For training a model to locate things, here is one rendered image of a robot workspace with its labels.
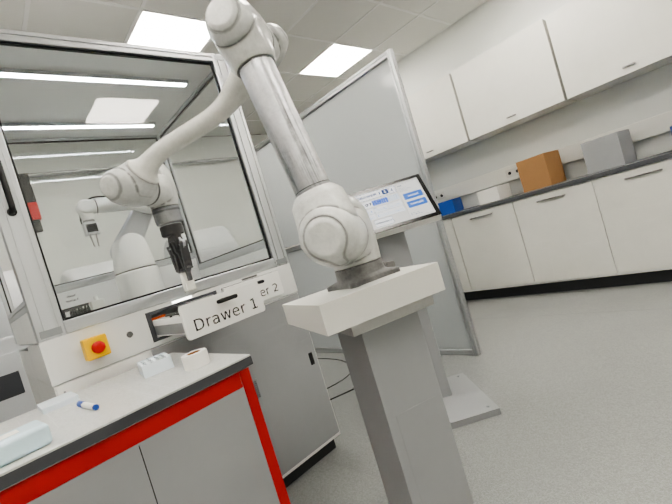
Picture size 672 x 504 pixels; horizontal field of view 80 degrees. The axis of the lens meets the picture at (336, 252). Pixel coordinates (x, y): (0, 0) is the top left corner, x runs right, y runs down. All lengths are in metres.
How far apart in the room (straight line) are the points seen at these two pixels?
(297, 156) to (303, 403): 1.27
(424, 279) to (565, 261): 2.72
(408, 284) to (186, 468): 0.71
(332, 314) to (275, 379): 0.92
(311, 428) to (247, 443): 0.90
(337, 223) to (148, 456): 0.67
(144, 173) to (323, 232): 0.60
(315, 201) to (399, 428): 0.70
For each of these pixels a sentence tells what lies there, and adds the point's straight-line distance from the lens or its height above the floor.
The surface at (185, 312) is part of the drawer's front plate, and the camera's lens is 1.34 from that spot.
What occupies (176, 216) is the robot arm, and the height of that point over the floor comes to 1.22.
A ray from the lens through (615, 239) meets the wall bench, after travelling 3.68.
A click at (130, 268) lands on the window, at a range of 1.67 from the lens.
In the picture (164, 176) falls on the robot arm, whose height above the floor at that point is 1.35.
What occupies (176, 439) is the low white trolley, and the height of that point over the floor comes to 0.65.
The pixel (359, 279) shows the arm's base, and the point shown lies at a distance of 1.17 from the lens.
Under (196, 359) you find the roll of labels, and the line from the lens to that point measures 1.19.
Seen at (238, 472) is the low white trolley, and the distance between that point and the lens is 1.18.
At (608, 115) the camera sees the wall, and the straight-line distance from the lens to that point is 4.33.
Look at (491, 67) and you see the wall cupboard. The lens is 4.30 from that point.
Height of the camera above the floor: 0.99
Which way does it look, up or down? 2 degrees down
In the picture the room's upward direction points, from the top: 17 degrees counter-clockwise
